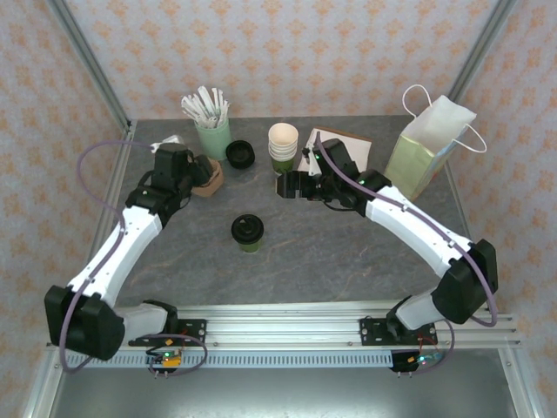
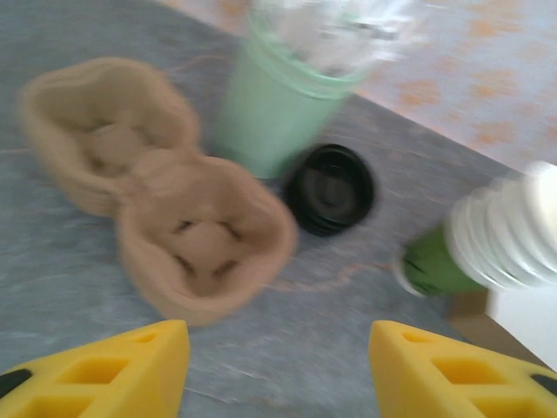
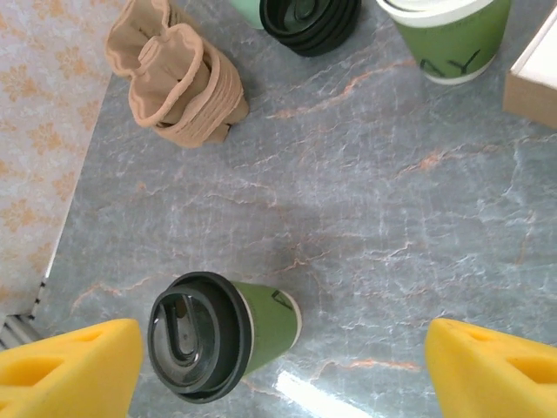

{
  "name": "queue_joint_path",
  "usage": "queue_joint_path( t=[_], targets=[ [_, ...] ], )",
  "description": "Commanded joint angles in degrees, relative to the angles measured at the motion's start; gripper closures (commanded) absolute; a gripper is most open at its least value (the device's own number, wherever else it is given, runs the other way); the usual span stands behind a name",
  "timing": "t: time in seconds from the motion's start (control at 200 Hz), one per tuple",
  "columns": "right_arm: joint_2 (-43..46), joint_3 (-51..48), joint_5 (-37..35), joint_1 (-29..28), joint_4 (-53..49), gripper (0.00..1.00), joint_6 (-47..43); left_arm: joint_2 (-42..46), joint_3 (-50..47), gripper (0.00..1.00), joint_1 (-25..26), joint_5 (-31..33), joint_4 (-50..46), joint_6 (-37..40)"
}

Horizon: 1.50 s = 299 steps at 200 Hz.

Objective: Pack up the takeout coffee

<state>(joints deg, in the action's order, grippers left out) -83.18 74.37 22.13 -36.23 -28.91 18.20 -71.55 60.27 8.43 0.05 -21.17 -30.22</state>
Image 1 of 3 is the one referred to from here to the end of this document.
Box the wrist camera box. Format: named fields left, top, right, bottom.
left=302, top=146, right=322, bottom=178
left=150, top=133, right=182, bottom=153

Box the green paper gift bag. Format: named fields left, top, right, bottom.
left=381, top=84, right=487, bottom=201

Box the perforated grey cable duct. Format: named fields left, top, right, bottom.
left=63, top=351, right=395, bottom=370

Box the green straw holder cup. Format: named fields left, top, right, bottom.
left=194, top=116, right=232, bottom=163

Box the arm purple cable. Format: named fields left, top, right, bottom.
left=59, top=139, right=208, bottom=376
left=316, top=130, right=500, bottom=375

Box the grey metal sheet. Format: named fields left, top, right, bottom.
left=45, top=367, right=523, bottom=418

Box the black plastic cup lid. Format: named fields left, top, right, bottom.
left=231, top=212, right=265, bottom=243

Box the green paper coffee cup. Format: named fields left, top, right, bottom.
left=237, top=230, right=265, bottom=255

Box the white napkin stack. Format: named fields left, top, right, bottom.
left=298, top=128, right=372, bottom=174

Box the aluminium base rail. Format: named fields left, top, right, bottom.
left=45, top=304, right=521, bottom=349

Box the paper cup stack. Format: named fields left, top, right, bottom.
left=267, top=123, right=300, bottom=178

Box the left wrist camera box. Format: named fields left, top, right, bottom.
left=150, top=133, right=182, bottom=153

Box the aluminium frame post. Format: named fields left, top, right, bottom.
left=21, top=347, right=66, bottom=418
left=45, top=0, right=133, bottom=134
left=446, top=0, right=520, bottom=104
left=498, top=347, right=539, bottom=418

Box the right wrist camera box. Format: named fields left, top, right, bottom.
left=302, top=146, right=322, bottom=178

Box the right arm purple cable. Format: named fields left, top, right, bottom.
left=316, top=130, right=500, bottom=375

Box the small circuit board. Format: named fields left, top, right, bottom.
left=145, top=349, right=184, bottom=371
left=408, top=353, right=445, bottom=367

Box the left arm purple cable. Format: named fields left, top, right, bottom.
left=59, top=139, right=208, bottom=376

